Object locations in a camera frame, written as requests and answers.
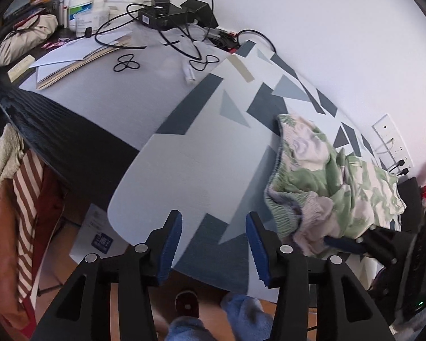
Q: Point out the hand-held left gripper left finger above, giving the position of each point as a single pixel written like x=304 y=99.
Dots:
x=170 y=245

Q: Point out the green leaf print pajamas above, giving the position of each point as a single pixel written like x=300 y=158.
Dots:
x=323 y=181

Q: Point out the person's leg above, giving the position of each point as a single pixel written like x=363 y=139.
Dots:
x=246 y=312
x=184 y=330

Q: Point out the black speaker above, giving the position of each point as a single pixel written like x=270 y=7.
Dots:
x=410 y=199

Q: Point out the beige fleece garment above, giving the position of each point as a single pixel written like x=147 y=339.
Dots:
x=0 y=163

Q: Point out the white wall socket strip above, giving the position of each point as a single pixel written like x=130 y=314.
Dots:
x=390 y=142

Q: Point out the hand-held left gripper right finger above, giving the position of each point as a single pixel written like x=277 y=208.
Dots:
x=257 y=252

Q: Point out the black wall plug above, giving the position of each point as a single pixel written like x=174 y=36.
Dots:
x=398 y=164
x=404 y=172

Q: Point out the black power adapter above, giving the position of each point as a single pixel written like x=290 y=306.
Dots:
x=159 y=16

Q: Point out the white lotion bottle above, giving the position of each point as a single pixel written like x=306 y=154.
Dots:
x=81 y=9

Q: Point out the grey desk pad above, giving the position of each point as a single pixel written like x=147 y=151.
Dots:
x=127 y=88

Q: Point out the stack of papers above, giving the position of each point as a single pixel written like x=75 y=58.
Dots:
x=71 y=57

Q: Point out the maroon slipper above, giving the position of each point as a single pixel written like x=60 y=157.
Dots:
x=187 y=302

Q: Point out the red white striped cloth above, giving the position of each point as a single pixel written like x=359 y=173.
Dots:
x=26 y=213

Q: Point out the beige cloth bag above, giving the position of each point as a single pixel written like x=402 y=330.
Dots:
x=25 y=39

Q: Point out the geometric print table mat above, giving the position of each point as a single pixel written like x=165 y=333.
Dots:
x=206 y=142

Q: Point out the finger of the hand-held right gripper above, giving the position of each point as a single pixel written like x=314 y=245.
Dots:
x=340 y=243

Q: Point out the white box blue label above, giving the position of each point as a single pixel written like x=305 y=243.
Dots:
x=99 y=238

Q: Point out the white marker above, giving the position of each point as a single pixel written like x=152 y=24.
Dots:
x=188 y=74

